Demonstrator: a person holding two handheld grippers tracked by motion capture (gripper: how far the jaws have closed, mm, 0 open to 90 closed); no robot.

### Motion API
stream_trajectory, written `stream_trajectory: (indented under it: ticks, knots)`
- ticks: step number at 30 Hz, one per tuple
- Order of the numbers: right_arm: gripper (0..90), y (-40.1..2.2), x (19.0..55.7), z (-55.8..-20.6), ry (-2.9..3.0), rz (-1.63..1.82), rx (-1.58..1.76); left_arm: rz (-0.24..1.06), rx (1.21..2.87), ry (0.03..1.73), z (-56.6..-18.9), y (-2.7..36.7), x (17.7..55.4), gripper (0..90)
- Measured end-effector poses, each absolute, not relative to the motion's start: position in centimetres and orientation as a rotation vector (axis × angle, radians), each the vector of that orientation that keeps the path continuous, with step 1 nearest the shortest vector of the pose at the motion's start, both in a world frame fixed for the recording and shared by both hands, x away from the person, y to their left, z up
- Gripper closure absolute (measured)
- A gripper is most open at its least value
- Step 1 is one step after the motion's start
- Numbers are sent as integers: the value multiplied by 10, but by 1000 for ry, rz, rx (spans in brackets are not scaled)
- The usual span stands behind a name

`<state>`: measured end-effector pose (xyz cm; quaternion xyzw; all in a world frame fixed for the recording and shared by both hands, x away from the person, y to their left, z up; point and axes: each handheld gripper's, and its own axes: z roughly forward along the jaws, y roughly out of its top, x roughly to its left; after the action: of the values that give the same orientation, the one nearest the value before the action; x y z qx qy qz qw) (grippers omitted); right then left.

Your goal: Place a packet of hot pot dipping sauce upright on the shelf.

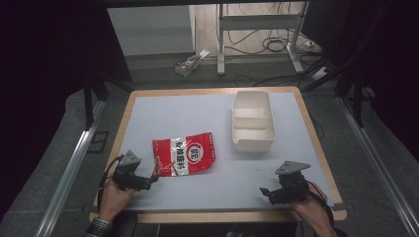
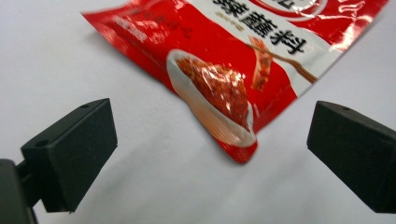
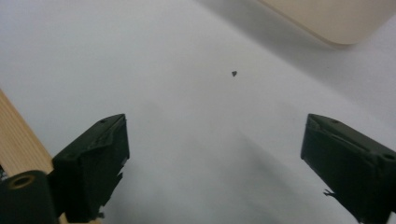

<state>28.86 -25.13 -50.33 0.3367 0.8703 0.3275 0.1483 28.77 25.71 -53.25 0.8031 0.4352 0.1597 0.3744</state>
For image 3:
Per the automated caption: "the cream plastic tray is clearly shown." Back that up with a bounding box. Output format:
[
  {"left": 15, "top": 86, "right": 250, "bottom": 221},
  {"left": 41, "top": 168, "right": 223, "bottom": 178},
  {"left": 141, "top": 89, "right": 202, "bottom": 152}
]
[{"left": 257, "top": 0, "right": 396, "bottom": 46}]

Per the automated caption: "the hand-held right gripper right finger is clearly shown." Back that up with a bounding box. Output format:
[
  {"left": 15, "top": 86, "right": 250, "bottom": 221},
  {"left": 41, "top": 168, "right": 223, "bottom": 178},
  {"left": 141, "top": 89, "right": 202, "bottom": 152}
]
[{"left": 300, "top": 113, "right": 396, "bottom": 224}]

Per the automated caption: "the light wooden board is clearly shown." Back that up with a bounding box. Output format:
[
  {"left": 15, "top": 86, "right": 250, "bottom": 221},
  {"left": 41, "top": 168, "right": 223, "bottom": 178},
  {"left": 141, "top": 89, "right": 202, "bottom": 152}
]
[{"left": 0, "top": 89, "right": 104, "bottom": 224}]

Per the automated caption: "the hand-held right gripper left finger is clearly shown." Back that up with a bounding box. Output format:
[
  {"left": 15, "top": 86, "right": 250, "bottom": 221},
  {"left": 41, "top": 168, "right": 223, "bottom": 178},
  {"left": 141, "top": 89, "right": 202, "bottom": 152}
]
[{"left": 47, "top": 113, "right": 131, "bottom": 224}]

